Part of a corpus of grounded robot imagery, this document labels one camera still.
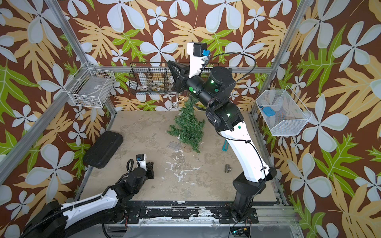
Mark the vertical aluminium frame post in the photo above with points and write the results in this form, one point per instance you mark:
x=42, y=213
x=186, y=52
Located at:
x=281, y=46

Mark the blue object in basket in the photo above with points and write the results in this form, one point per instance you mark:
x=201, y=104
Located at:
x=268, y=111

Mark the left aluminium frame post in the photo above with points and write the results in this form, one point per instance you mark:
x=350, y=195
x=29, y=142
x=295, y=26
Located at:
x=75, y=44

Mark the black wire wall basket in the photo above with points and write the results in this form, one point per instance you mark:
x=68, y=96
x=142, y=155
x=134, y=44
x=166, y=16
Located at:
x=159, y=80

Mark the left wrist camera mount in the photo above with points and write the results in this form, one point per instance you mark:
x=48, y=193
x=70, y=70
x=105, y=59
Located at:
x=141, y=161

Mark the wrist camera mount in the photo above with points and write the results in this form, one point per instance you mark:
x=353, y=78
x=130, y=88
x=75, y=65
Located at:
x=141, y=161
x=199, y=55

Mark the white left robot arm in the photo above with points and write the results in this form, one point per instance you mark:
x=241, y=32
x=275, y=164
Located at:
x=62, y=220

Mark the small circuit board with leds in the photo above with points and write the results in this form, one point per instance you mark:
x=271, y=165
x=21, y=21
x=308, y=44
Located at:
x=240, y=232

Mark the white square wire basket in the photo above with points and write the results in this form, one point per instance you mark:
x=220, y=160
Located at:
x=91, y=87

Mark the white hexagonal mesh basket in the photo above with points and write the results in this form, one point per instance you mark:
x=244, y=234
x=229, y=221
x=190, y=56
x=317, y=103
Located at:
x=292, y=115

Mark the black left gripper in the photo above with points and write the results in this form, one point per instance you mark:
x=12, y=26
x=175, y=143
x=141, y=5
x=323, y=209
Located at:
x=150, y=169

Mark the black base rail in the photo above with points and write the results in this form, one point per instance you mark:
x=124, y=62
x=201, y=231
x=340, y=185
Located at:
x=220, y=212

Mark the small green christmas tree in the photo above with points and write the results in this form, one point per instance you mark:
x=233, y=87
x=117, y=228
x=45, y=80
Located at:
x=187, y=128

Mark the teal utility knife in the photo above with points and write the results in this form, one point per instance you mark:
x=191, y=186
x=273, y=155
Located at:
x=225, y=146

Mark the black oval case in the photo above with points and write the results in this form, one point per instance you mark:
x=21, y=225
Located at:
x=100, y=153

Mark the small grey metal fitting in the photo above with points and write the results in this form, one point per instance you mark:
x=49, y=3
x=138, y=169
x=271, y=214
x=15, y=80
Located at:
x=227, y=168

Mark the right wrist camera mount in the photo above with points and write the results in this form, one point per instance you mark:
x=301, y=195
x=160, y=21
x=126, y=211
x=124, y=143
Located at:
x=199, y=55

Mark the clear plastic battery box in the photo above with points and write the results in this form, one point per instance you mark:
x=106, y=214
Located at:
x=175, y=145

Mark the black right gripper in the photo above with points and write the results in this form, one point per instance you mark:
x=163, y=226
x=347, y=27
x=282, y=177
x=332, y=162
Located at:
x=181, y=78

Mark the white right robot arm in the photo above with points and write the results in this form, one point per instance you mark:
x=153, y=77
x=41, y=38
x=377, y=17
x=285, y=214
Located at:
x=229, y=123

